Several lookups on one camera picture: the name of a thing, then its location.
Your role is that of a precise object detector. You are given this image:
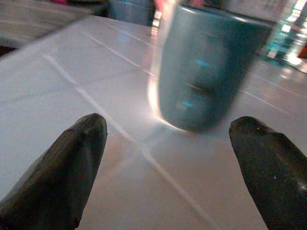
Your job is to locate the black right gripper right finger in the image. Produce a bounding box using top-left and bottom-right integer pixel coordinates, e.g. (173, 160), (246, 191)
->
(228, 116), (307, 230)

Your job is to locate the teal ceramic cup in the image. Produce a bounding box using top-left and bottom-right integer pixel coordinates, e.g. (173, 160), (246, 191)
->
(157, 4), (276, 132)

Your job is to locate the blue-grey chair back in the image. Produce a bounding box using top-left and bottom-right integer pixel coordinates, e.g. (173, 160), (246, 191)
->
(107, 0), (155, 26)

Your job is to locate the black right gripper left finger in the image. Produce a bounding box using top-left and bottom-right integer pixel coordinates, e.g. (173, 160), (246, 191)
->
(0, 113), (108, 230)

